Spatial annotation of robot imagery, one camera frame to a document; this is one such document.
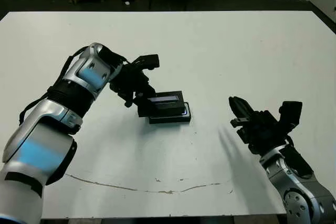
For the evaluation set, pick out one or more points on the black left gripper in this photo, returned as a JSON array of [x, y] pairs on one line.
[[130, 79]]

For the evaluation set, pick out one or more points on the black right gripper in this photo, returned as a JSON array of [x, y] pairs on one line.
[[262, 132]]

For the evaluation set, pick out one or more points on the black printed box lid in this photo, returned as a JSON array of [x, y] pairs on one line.
[[165, 106]]

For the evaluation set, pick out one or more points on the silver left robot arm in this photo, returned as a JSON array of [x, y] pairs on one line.
[[52, 119]]

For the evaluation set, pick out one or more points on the black box base white insert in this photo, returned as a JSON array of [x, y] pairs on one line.
[[170, 120]]

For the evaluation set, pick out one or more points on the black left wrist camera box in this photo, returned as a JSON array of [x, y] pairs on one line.
[[148, 61]]

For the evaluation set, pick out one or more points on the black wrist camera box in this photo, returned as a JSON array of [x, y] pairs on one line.
[[148, 61], [291, 113]]

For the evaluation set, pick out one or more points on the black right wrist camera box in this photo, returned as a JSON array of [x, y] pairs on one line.
[[291, 113]]

